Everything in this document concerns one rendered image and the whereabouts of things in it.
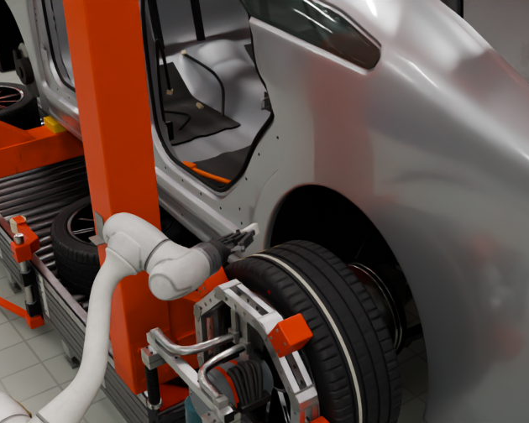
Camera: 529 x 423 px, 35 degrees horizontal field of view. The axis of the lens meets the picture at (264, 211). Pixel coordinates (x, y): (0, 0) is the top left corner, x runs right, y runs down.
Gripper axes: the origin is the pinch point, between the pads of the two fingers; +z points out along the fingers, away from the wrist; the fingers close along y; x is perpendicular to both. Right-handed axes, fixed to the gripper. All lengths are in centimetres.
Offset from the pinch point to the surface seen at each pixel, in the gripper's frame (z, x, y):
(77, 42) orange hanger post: -11, 60, -37
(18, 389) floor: 31, -82, -162
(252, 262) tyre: -1.1, -8.7, -0.6
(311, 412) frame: -18, -44, 21
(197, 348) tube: -22.4, -26.0, -9.0
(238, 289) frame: -7.2, -14.7, -2.6
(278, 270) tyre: -3.3, -10.3, 9.1
